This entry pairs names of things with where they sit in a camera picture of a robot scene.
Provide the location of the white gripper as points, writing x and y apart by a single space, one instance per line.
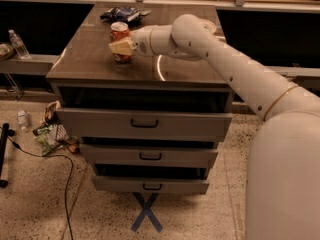
141 41

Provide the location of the orange soda can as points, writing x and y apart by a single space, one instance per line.
118 31

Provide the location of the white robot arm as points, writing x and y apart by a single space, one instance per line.
283 168

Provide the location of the white paper bowl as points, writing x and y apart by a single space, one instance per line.
209 25

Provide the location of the bowl on left ledge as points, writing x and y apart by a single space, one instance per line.
6 51

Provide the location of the blue chip bag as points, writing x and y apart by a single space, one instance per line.
128 15

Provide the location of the grey drawer cabinet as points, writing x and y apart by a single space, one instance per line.
87 76

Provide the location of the top grey drawer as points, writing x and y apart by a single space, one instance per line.
145 125

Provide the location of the grey drawer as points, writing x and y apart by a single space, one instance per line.
150 185
145 125
149 156

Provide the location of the brown snack bag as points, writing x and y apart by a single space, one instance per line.
50 114

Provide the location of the clear water bottle on ledge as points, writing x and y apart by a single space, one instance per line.
18 45

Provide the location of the middle grey drawer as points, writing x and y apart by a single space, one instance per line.
149 156

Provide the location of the green snack bag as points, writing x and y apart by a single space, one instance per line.
46 136

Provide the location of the small water bottle on floor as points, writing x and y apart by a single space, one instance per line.
23 119

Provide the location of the bottom grey drawer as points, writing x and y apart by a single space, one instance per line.
150 185

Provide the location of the black stand left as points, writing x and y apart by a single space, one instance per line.
6 148

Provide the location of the blue tape cross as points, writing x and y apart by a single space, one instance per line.
146 212

